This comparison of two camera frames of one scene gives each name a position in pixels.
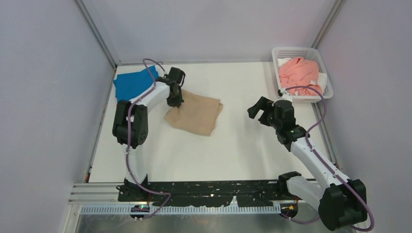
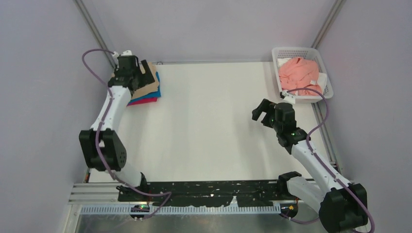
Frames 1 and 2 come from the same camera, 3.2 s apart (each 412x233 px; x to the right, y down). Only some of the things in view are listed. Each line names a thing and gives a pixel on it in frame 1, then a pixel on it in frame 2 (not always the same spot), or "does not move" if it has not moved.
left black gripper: x=177 y=103 → x=148 y=78
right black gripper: x=264 y=104 does not move
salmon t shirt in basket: x=300 y=72 does not move
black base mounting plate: x=260 y=193 does not move
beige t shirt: x=197 y=114 → x=149 y=89
